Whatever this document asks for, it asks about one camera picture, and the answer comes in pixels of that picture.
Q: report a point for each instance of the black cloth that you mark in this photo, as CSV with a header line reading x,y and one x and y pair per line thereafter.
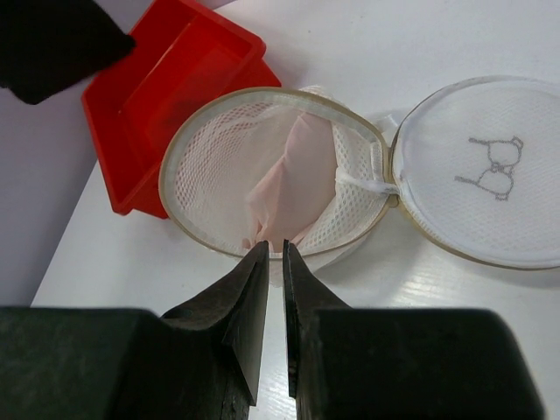
x,y
49,46

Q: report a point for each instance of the white mesh laundry bag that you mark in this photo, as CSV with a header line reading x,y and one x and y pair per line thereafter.
x,y
474,166

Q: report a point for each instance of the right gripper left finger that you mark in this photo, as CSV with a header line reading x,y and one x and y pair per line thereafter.
x,y
220,341

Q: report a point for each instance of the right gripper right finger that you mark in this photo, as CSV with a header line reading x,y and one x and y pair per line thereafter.
x,y
303,294

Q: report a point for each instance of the pink beige bra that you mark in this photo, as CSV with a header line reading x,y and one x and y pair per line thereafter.
x,y
296,190

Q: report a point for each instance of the red plastic tray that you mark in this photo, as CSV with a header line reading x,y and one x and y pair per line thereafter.
x,y
186,55

